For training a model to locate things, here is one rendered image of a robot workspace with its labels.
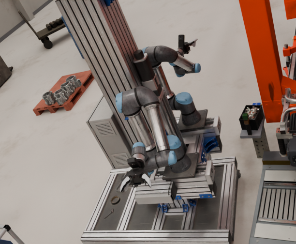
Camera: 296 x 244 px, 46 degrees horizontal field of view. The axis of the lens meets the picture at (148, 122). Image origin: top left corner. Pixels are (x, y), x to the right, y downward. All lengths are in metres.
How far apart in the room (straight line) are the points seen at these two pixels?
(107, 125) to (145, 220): 0.97
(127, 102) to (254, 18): 1.05
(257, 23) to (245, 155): 1.44
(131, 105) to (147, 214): 1.27
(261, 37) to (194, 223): 1.45
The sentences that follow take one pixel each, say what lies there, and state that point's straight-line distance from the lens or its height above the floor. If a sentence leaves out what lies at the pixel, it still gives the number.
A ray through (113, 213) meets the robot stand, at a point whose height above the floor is 0.21.
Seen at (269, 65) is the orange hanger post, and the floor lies 1.05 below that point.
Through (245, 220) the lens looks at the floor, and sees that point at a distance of 2.98.
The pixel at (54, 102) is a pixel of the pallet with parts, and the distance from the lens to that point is 5.88.
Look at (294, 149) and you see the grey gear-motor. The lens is 2.86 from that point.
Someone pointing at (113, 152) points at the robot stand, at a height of 0.93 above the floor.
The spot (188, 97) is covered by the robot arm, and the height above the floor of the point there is 1.03.
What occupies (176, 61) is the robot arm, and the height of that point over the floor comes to 1.30.
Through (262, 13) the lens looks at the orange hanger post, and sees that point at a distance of 2.47.
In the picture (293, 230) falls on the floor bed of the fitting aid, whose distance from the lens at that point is 2.79.
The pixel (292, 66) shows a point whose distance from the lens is 3.89.
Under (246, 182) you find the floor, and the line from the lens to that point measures 3.24.
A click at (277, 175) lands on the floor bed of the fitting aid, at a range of 3.14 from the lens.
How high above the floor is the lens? 2.34
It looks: 32 degrees down
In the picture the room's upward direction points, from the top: 25 degrees counter-clockwise
